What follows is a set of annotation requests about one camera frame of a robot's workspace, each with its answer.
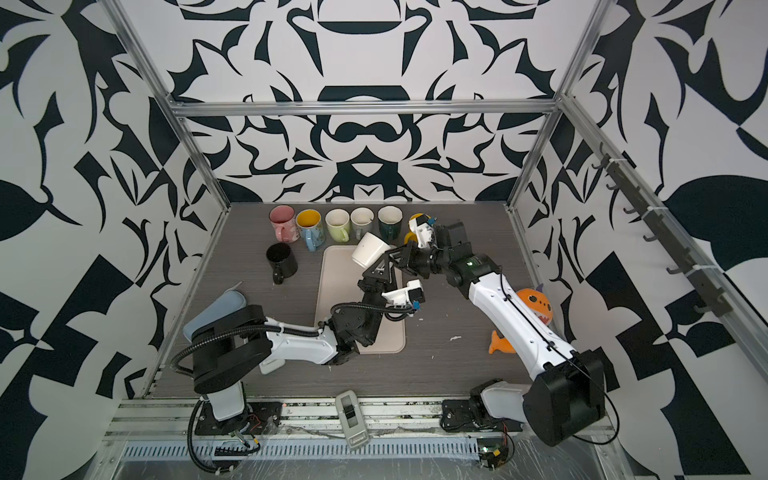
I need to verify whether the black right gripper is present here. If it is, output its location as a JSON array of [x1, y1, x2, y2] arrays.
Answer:
[[387, 241, 454, 279]]

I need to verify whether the yellow mug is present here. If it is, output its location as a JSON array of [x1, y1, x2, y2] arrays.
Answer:
[[404, 213, 430, 248]]

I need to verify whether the white mug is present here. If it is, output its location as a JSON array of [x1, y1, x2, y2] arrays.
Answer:
[[352, 232, 390, 268]]

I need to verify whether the dark green mug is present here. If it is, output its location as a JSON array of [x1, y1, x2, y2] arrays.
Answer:
[[377, 205, 403, 244]]

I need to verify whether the grey mug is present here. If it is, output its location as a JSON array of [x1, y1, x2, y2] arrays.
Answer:
[[350, 207, 375, 242]]

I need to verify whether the light green mug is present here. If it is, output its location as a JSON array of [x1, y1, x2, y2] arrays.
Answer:
[[325, 208, 351, 243]]

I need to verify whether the blue butterfly mug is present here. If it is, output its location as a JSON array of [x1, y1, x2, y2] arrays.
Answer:
[[296, 209, 326, 252]]

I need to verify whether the black mug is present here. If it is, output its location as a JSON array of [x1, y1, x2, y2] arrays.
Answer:
[[266, 243, 298, 285]]

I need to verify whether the pink patterned mug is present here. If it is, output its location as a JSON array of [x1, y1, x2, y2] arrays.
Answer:
[[269, 205, 300, 243]]

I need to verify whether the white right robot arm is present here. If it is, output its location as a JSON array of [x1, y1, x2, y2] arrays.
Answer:
[[389, 214, 612, 447]]

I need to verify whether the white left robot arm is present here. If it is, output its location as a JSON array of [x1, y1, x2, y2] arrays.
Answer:
[[169, 255, 423, 475]]

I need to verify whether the beige plastic tray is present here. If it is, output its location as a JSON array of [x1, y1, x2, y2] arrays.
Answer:
[[314, 244, 406, 356]]

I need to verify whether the orange shark plush toy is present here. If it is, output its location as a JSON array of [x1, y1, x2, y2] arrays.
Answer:
[[488, 286, 553, 354]]

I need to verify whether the grey block on table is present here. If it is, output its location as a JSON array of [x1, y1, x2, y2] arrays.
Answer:
[[259, 358, 286, 375]]

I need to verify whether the light blue plate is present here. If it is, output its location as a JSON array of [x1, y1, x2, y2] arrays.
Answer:
[[182, 289, 247, 342]]

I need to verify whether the small circuit board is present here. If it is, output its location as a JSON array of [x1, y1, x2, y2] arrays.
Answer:
[[477, 435, 516, 470]]

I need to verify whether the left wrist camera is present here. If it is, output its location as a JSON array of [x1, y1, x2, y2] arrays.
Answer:
[[382, 280, 425, 310]]

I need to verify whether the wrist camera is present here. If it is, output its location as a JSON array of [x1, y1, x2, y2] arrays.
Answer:
[[382, 280, 425, 310], [408, 214, 435, 249]]

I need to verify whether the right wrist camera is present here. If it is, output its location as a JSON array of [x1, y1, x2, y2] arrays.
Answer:
[[408, 214, 435, 249]]

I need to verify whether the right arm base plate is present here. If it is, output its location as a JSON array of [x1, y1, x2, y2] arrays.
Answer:
[[440, 397, 522, 433]]

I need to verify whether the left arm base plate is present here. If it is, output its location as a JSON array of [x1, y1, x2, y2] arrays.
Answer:
[[194, 401, 283, 436]]

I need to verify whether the white slotted cable duct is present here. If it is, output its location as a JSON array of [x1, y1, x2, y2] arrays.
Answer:
[[119, 436, 481, 462]]

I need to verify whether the black hook rail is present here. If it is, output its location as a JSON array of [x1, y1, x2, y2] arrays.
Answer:
[[594, 151, 733, 317]]

